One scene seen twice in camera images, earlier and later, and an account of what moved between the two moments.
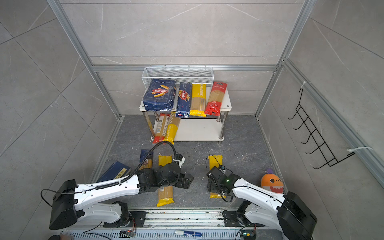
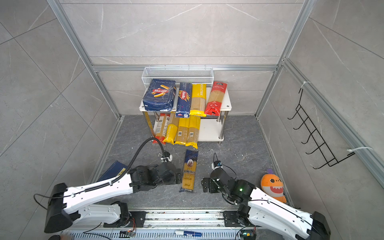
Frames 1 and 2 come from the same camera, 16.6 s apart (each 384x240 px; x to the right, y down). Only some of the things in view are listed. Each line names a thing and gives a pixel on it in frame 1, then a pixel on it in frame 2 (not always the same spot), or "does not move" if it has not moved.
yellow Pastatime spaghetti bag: [172, 128] does not move
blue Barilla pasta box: [160, 95] does not move
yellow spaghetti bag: [165, 194] → [193, 133]
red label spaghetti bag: [161, 128] does not move
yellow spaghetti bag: [215, 160] → [182, 133]
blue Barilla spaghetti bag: [184, 100] does not move
